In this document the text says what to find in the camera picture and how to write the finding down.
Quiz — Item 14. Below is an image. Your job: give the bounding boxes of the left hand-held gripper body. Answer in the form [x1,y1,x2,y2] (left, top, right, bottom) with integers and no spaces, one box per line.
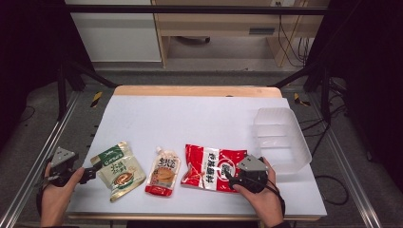
[47,145,88,188]

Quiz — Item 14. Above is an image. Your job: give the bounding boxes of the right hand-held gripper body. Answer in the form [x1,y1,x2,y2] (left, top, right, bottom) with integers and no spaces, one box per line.
[232,154,270,194]

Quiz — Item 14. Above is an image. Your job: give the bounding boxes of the green stand-up sauce pouch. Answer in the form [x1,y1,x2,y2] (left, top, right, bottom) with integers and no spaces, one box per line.
[89,141,147,202]

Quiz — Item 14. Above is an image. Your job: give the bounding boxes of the red seasoning packet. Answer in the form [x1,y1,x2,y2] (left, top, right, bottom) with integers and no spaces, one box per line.
[181,143,248,194]

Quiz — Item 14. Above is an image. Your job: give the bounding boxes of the clear plastic container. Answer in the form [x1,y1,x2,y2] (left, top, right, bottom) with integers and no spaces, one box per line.
[252,106,314,176]

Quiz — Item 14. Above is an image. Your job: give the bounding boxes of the orange spout sauce pouch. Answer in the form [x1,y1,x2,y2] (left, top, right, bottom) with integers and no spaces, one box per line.
[144,146,182,198]

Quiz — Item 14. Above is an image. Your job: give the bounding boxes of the person's right hand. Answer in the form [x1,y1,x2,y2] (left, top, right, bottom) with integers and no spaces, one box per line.
[232,157,283,214]

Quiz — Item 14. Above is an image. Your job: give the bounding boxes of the person's left hand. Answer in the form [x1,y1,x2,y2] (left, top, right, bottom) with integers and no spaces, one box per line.
[40,161,86,204]

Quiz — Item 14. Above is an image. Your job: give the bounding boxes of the white table mat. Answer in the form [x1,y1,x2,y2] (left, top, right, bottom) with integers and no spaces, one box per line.
[66,94,328,219]

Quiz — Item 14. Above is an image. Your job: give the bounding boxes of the white cabinet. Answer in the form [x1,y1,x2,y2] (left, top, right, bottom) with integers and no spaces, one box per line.
[65,0,163,63]

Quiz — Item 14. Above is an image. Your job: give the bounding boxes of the wooden desk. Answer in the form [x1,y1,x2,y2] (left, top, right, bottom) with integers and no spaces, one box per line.
[151,0,331,68]

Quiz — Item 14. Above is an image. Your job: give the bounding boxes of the black floor cable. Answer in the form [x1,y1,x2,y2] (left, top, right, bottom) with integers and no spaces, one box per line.
[313,175,350,206]

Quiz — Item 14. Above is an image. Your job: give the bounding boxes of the black hanging cables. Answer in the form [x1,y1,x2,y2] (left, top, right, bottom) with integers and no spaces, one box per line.
[277,1,315,68]

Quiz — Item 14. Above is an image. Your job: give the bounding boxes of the black horizontal frame bar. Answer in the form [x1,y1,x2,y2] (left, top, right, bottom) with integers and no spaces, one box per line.
[65,4,331,15]

